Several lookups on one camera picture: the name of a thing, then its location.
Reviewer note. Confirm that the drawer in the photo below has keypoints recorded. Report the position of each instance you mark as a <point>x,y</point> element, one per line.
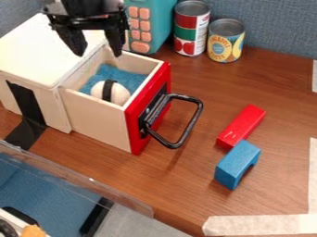
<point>124,102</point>

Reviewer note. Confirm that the cabinet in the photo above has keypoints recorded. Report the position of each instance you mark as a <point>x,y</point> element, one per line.
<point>35,68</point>

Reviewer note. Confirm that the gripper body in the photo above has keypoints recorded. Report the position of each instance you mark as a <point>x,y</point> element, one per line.
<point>84,12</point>

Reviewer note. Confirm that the blue arch block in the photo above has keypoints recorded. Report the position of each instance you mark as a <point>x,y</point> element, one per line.
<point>236,163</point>

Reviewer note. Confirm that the red block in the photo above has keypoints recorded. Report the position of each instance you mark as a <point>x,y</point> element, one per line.
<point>241,126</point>

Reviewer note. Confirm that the red and green can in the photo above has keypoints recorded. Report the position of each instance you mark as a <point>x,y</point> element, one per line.
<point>190,27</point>

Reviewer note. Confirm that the white toy with black band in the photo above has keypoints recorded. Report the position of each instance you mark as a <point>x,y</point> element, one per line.
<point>110,92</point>

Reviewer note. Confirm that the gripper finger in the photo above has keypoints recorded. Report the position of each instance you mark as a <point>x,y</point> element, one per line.
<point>115,41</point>
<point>72,40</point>

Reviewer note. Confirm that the yellow and blue can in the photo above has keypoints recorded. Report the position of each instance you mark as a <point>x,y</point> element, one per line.
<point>225,40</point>

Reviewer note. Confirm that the teal toy microwave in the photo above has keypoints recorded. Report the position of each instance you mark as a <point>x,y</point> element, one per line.
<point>148,24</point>

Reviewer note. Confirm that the blue cloth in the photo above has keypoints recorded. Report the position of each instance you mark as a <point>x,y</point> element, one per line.
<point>121,76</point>

